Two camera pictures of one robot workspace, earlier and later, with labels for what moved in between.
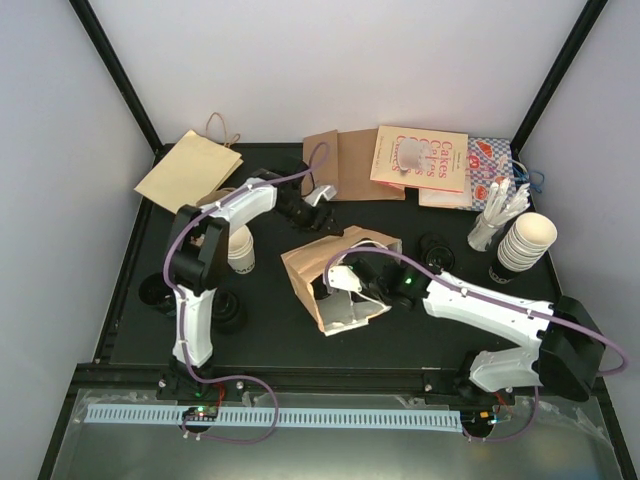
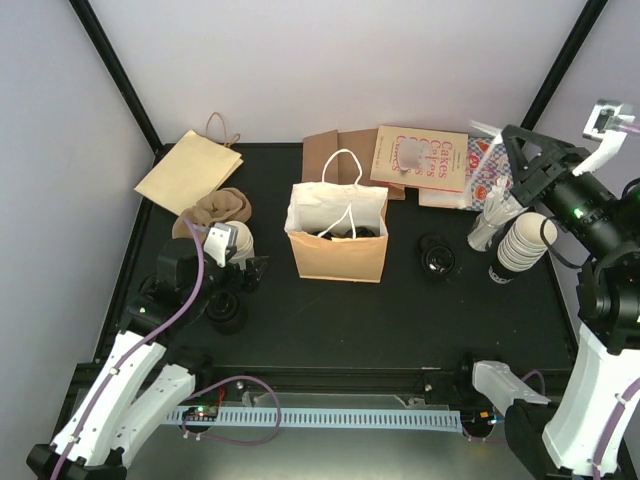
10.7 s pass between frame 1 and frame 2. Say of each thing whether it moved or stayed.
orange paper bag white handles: moved
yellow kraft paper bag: stayed
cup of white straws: stayed
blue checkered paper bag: stayed
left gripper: moved
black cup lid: moved
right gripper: moved
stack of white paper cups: stayed
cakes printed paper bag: stayed
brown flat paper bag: stayed
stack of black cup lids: stayed
